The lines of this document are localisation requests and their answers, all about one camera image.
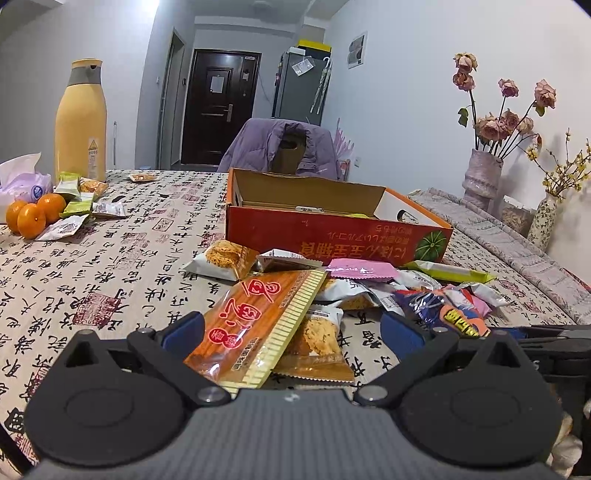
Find yellow thermos bottle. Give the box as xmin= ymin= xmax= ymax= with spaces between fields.
xmin=54 ymin=58 xmax=108 ymax=183

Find grey quilted blanket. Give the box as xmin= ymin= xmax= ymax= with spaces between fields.
xmin=406 ymin=187 xmax=591 ymax=324

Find glass jar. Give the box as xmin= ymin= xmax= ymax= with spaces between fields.
xmin=501 ymin=195 xmax=537 ymax=238

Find grey interior door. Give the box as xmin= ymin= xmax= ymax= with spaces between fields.
xmin=158 ymin=28 xmax=186 ymax=170

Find small green snack packet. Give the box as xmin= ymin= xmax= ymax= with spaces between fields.
xmin=59 ymin=193 xmax=97 ymax=219
xmin=54 ymin=172 xmax=82 ymax=195

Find small orange cookie packet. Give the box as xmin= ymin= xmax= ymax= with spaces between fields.
xmin=78 ymin=178 xmax=110 ymax=197

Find pink snack packet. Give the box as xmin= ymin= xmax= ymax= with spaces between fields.
xmin=468 ymin=295 xmax=492 ymax=319
xmin=324 ymin=257 xmax=402 ymax=282

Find large orange snack packet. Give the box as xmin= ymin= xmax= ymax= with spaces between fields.
xmin=184 ymin=269 xmax=328 ymax=388

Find grey refrigerator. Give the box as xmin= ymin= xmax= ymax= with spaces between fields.
xmin=272 ymin=46 xmax=331 ymax=125

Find white brown-edged snack packet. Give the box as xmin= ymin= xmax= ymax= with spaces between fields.
xmin=255 ymin=248 xmax=324 ymax=274

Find wall picture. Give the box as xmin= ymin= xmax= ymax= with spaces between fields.
xmin=347 ymin=31 xmax=369 ymax=70

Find dark entrance door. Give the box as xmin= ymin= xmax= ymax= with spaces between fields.
xmin=181 ymin=48 xmax=262 ymax=168

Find orange cookie snack packet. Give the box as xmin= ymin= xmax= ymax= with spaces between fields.
xmin=271 ymin=305 xmax=356 ymax=385

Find pink ribbed vase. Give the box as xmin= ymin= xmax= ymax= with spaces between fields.
xmin=462 ymin=148 xmax=504 ymax=210

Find white cookie snack packet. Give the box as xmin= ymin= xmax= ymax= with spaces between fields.
xmin=314 ymin=277 xmax=386 ymax=311
xmin=183 ymin=239 xmax=260 ymax=281

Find purple jacket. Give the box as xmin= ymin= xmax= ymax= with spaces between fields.
xmin=217 ymin=117 xmax=342 ymax=182

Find small white snack packet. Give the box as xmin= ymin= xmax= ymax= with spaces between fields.
xmin=91 ymin=198 xmax=127 ymax=219
xmin=34 ymin=215 xmax=88 ymax=241

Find orange cardboard box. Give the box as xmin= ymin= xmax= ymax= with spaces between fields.
xmin=225 ymin=167 xmax=454 ymax=267

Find dried pink roses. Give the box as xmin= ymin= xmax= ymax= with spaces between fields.
xmin=452 ymin=52 xmax=557 ymax=160

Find long green snack packet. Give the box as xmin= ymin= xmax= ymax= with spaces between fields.
xmin=401 ymin=260 xmax=498 ymax=284

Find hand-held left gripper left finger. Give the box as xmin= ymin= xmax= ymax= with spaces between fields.
xmin=53 ymin=311 xmax=232 ymax=409

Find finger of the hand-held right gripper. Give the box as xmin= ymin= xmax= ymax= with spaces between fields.
xmin=510 ymin=324 xmax=591 ymax=343
xmin=519 ymin=342 xmax=591 ymax=360

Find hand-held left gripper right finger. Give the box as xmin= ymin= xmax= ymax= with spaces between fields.
xmin=353 ymin=311 xmax=532 ymax=409

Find purple tissue pack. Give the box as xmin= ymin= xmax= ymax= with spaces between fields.
xmin=0 ymin=152 xmax=54 ymax=204

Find yellow blossom branches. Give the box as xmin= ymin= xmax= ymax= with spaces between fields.
xmin=526 ymin=129 xmax=591 ymax=199

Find blue shiny snack packet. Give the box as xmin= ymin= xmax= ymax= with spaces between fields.
xmin=394 ymin=287 xmax=491 ymax=339

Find white umbrella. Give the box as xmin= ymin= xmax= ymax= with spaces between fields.
xmin=310 ymin=56 xmax=333 ymax=114

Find floral white vase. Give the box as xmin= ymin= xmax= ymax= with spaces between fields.
xmin=526 ymin=193 xmax=561 ymax=252

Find brown wooden chair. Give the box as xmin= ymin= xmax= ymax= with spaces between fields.
xmin=269 ymin=124 xmax=309 ymax=175

